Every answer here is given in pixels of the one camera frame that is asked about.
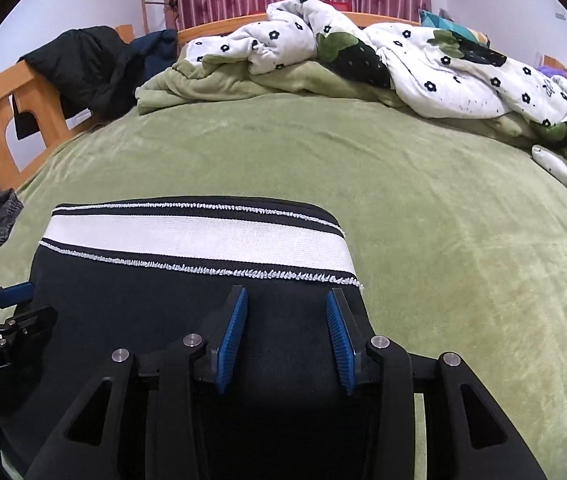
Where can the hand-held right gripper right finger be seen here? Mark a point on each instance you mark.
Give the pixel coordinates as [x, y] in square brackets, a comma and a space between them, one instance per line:
[341, 340]

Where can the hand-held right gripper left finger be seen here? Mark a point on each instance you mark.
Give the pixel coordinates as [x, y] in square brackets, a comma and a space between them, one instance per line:
[231, 340]

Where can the black pants with white stripes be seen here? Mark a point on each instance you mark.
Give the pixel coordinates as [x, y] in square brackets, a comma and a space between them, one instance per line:
[113, 300]

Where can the green bed blanket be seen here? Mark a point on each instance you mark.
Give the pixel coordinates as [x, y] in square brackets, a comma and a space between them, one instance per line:
[313, 160]

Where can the black jacket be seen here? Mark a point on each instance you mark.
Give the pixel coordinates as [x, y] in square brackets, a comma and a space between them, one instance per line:
[88, 60]

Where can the navy cloth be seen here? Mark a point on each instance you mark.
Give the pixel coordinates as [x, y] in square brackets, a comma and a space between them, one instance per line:
[156, 52]

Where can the white floral quilt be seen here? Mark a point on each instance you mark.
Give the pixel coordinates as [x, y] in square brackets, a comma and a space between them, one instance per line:
[463, 75]

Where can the wooden clothes rack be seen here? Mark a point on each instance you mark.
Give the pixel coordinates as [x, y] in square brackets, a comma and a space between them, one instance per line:
[146, 15]

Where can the teal patterned pillow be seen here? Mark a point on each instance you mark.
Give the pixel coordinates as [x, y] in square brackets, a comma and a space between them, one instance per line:
[438, 21]

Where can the red box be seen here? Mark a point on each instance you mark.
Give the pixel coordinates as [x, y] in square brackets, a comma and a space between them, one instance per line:
[341, 4]

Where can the purple item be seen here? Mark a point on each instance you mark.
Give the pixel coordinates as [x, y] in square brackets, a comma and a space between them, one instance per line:
[548, 72]

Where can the wooden bed frame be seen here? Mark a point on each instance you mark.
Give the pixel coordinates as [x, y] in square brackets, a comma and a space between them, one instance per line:
[213, 30]

